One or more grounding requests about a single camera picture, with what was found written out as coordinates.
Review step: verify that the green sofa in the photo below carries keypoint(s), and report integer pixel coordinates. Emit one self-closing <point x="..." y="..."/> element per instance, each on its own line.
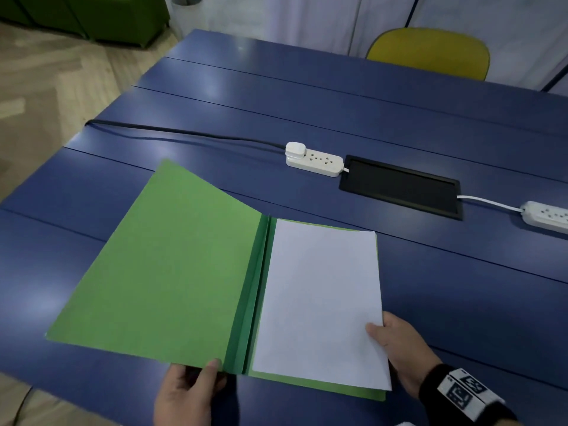
<point x="111" y="17"/>

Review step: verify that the white plant pot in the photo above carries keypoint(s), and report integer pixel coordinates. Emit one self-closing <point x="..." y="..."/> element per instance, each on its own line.
<point x="188" y="17"/>

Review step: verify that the yellow chair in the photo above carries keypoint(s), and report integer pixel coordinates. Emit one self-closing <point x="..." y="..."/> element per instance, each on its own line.
<point x="430" y="48"/>

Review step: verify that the thin black partition post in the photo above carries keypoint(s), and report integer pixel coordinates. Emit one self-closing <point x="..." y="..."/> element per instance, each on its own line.
<point x="412" y="11"/>

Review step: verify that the person's left hand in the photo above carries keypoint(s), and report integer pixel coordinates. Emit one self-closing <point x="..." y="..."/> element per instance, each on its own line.
<point x="182" y="403"/>

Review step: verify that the person's right hand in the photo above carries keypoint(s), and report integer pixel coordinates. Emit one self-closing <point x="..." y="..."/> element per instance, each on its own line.
<point x="404" y="350"/>

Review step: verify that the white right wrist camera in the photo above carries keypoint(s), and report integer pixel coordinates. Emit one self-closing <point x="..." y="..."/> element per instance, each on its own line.
<point x="404" y="424"/>

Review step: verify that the green folder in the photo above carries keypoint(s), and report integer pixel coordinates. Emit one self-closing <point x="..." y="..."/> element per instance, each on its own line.
<point x="168" y="270"/>

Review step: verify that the white curtain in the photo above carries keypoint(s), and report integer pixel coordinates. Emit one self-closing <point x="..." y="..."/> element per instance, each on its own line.
<point x="319" y="22"/>

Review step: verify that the short white power strip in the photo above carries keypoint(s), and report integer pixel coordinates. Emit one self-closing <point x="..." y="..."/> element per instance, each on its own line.
<point x="324" y="163"/>

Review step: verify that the thick black partition post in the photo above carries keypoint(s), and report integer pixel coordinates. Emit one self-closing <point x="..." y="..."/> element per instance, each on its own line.
<point x="554" y="82"/>

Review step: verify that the pile of white papers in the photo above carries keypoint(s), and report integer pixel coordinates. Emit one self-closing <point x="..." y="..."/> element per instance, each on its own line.
<point x="319" y="306"/>

